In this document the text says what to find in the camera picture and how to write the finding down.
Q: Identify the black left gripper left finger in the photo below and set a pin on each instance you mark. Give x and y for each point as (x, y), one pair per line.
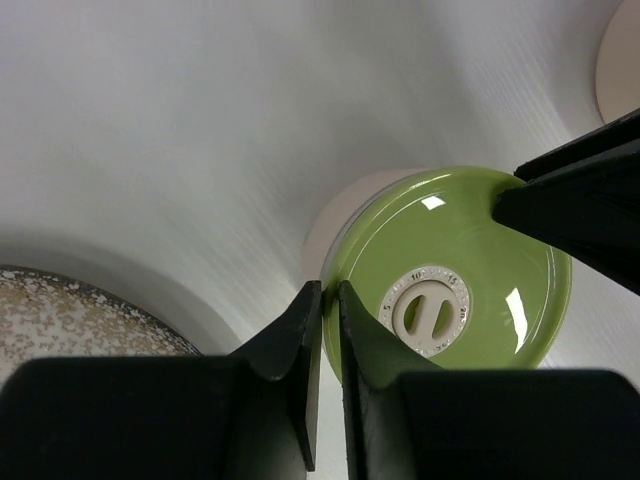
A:
(252, 414)

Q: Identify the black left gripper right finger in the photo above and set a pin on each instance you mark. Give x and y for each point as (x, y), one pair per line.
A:
(405, 418)

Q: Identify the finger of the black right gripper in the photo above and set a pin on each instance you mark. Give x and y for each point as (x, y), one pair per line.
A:
(589, 210)
(612, 135)

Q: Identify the green round lid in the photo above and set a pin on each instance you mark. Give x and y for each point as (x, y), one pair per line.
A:
(430, 264)

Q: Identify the speckled ceramic plate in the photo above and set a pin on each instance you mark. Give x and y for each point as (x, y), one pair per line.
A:
(47, 314)

